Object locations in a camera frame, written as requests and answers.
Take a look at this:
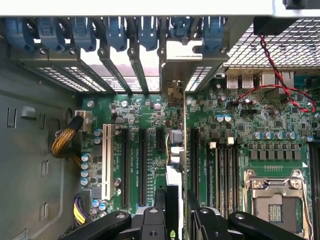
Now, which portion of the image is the silver socket locking lever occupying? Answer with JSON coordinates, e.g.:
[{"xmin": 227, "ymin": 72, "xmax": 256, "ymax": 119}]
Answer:
[
  {"xmin": 299, "ymin": 171, "xmax": 315, "ymax": 240},
  {"xmin": 240, "ymin": 172, "xmax": 249, "ymax": 216}
]

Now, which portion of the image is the white expansion slot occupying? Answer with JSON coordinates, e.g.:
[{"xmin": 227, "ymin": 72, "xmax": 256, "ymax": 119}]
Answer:
[{"xmin": 101, "ymin": 123, "xmax": 113, "ymax": 201}]

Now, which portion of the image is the blue card retention clip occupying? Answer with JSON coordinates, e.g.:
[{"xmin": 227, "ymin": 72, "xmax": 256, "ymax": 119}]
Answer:
[
  {"xmin": 136, "ymin": 16, "xmax": 160, "ymax": 52},
  {"xmin": 2, "ymin": 16, "xmax": 36, "ymax": 52},
  {"xmin": 169, "ymin": 16, "xmax": 195, "ymax": 38},
  {"xmin": 37, "ymin": 16, "xmax": 67, "ymax": 52},
  {"xmin": 202, "ymin": 16, "xmax": 225, "ymax": 52},
  {"xmin": 70, "ymin": 16, "xmax": 98, "ymax": 53},
  {"xmin": 105, "ymin": 16, "xmax": 129, "ymax": 52}
]

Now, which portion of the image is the silver network port block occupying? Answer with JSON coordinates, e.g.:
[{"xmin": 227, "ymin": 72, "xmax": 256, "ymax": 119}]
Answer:
[{"xmin": 261, "ymin": 71, "xmax": 295, "ymax": 95}]

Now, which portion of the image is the grey open PC case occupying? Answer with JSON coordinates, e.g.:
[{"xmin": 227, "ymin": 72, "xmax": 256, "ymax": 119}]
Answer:
[{"xmin": 0, "ymin": 0, "xmax": 320, "ymax": 240}]

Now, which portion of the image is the perforated metal slot cover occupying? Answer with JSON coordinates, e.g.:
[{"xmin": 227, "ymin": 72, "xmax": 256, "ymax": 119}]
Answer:
[
  {"xmin": 68, "ymin": 65, "xmax": 110, "ymax": 93},
  {"xmin": 184, "ymin": 65, "xmax": 214, "ymax": 93},
  {"xmin": 35, "ymin": 65, "xmax": 87, "ymax": 93}
]

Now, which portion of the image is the black intrusion switch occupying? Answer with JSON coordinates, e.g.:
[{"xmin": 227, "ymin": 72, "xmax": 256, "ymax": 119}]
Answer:
[{"xmin": 253, "ymin": 16, "xmax": 302, "ymax": 38}]

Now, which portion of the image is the small black block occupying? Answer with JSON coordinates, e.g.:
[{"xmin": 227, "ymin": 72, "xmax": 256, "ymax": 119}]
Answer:
[{"xmin": 282, "ymin": 0, "xmax": 308, "ymax": 10}]

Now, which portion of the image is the silver CPU socket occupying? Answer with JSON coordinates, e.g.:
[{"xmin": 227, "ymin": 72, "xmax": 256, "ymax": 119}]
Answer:
[{"xmin": 241, "ymin": 168, "xmax": 315, "ymax": 240}]

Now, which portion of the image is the silver USB port block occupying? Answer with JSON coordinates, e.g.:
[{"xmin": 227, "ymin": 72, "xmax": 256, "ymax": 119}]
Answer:
[
  {"xmin": 226, "ymin": 71, "xmax": 239, "ymax": 90},
  {"xmin": 240, "ymin": 71, "xmax": 255, "ymax": 90}
]

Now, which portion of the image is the white power connector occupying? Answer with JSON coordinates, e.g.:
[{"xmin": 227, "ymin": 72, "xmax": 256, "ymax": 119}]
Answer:
[{"xmin": 74, "ymin": 109, "xmax": 93, "ymax": 134}]

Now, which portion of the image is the yellow purple wire bundle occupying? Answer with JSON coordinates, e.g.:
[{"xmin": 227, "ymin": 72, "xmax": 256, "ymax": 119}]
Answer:
[{"xmin": 71, "ymin": 195, "xmax": 89, "ymax": 226}]

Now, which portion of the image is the yellow braided power wire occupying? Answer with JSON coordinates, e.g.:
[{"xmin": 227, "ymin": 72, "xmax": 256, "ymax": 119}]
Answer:
[{"xmin": 49, "ymin": 115, "xmax": 85, "ymax": 171}]

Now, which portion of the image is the black RAM slot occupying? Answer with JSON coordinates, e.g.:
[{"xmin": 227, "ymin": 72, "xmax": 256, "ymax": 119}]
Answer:
[
  {"xmin": 206, "ymin": 141, "xmax": 218, "ymax": 211},
  {"xmin": 233, "ymin": 139, "xmax": 242, "ymax": 213},
  {"xmin": 307, "ymin": 141, "xmax": 320, "ymax": 240},
  {"xmin": 224, "ymin": 136, "xmax": 235, "ymax": 216},
  {"xmin": 217, "ymin": 136, "xmax": 226, "ymax": 216}
]

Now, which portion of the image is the red black twisted wire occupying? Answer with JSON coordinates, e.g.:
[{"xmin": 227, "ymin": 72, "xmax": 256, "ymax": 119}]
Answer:
[{"xmin": 229, "ymin": 35, "xmax": 317, "ymax": 114}]

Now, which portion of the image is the green motherboard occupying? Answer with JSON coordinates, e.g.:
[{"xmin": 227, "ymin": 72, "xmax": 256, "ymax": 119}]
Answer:
[{"xmin": 74, "ymin": 72, "xmax": 320, "ymax": 240}]

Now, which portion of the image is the long black expansion slot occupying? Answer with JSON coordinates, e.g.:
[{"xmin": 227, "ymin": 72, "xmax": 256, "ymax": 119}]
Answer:
[
  {"xmin": 190, "ymin": 126, "xmax": 201, "ymax": 201},
  {"xmin": 137, "ymin": 128, "xmax": 148, "ymax": 208},
  {"xmin": 120, "ymin": 128, "xmax": 131, "ymax": 208}
]

